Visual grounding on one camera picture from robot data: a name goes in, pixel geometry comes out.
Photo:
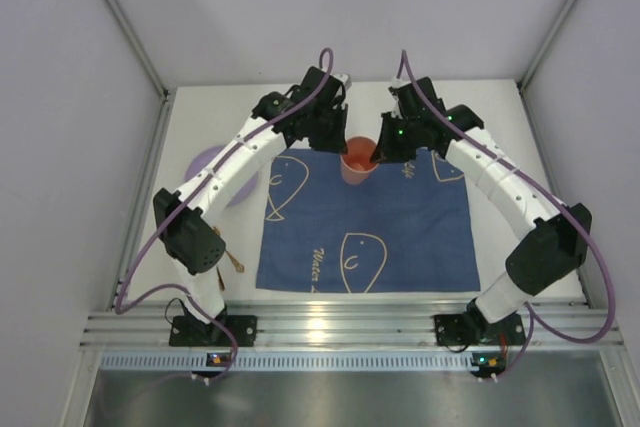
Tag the aluminium mounting rail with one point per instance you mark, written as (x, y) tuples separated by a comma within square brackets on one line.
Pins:
[(308, 325)]

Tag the orange plastic cup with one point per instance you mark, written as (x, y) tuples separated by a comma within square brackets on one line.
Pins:
[(356, 165)]

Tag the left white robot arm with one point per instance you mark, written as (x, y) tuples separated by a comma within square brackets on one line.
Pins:
[(185, 217)]

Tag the blue embroidered cloth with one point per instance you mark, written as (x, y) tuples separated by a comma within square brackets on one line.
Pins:
[(406, 228)]

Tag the gold spoon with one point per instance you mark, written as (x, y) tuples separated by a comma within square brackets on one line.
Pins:
[(238, 266)]

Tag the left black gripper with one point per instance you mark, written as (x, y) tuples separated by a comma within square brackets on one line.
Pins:
[(329, 123)]

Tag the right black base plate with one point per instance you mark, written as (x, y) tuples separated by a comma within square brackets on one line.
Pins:
[(462, 330)]

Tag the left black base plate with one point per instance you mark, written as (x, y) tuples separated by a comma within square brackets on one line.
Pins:
[(189, 332)]

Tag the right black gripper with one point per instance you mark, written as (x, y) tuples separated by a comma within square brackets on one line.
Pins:
[(400, 134)]

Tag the purple plastic plate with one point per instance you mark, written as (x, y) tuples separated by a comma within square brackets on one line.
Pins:
[(204, 158)]

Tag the slotted cable duct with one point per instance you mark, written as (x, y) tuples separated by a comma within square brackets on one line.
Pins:
[(300, 361)]

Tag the left aluminium corner post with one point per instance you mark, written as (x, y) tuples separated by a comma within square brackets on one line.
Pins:
[(135, 45)]

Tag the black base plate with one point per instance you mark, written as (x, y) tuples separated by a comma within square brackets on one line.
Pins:
[(189, 332), (462, 330)]

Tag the right aluminium corner post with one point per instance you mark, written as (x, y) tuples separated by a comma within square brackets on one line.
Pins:
[(558, 22)]

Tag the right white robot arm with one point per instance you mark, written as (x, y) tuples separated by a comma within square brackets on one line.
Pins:
[(549, 247)]

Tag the aluminium corner post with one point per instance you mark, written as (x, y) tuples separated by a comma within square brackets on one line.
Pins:
[(135, 45), (558, 22)]

